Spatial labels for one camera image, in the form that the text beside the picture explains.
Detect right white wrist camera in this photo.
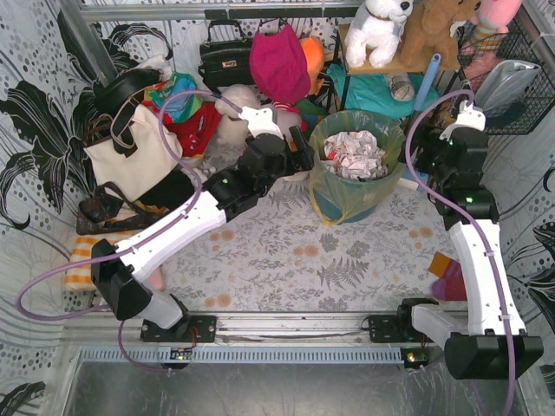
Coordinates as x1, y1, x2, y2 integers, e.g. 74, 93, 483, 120
439, 100, 486, 141

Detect red cloth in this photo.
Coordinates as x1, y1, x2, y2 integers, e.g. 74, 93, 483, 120
166, 101, 222, 159

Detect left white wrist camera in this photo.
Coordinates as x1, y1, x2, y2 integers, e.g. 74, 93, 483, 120
238, 107, 283, 139

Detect black wire basket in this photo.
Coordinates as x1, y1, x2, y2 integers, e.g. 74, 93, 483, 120
458, 21, 554, 135

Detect orange white checked towel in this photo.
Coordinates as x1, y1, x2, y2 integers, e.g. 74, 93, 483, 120
64, 235, 115, 291

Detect yellow plastic trash bag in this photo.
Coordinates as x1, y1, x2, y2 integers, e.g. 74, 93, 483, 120
309, 109, 406, 225

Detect teal plastic trash bin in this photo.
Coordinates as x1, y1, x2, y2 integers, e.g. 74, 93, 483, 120
309, 182, 396, 225

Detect blue lint roller mop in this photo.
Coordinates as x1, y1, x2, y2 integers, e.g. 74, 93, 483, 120
414, 53, 442, 112

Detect silver foil pouch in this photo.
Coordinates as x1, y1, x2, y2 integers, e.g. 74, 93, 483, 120
474, 60, 541, 113

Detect white plush dog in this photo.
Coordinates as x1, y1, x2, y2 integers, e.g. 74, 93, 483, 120
345, 0, 414, 68

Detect pink doll striped clothes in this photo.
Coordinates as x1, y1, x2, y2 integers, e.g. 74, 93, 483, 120
269, 101, 308, 135

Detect magenta cloth bag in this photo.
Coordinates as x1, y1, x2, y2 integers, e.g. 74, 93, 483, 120
250, 23, 310, 104

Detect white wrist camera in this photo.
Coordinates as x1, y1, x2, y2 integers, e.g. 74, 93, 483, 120
439, 100, 486, 141
238, 107, 283, 139

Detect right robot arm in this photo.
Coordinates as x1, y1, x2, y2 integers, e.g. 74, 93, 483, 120
397, 127, 544, 380

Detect teal folded cloth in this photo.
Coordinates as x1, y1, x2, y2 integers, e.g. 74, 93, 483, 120
327, 64, 439, 119

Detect black leather handbag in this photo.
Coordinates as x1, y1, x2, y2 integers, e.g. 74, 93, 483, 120
198, 19, 255, 93

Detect brown teddy bear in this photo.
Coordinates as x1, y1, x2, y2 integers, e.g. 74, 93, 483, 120
400, 0, 481, 70

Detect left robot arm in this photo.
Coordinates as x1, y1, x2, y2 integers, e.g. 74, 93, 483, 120
91, 127, 314, 342

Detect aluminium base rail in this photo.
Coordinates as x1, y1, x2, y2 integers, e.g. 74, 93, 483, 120
62, 311, 376, 347

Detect black hat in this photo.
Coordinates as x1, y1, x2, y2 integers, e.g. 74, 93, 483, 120
94, 68, 160, 115

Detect pink soft object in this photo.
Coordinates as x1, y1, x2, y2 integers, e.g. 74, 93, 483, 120
145, 266, 166, 290

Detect crumpled paper trash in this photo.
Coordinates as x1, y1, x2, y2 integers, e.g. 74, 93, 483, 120
323, 130, 389, 182

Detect brown patterned handbag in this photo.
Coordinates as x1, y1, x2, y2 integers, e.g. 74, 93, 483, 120
76, 182, 169, 236

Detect black cloth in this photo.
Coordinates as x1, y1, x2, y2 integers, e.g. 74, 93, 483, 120
138, 170, 194, 211

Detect grey stuffed ball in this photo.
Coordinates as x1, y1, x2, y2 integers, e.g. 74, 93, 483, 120
384, 73, 415, 102

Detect colourful patterned cloth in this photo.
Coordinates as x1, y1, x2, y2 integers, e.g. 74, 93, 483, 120
142, 72, 203, 125

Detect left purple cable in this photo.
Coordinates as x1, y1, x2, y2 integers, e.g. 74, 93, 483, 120
16, 88, 244, 372

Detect pink plush toy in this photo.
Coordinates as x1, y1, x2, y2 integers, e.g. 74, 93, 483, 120
462, 0, 522, 55

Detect white fluffy plush lamb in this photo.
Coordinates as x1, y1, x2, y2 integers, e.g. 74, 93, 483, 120
215, 84, 261, 146

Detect cream canvas tote bag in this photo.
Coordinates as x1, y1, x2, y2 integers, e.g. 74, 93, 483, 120
83, 105, 183, 200

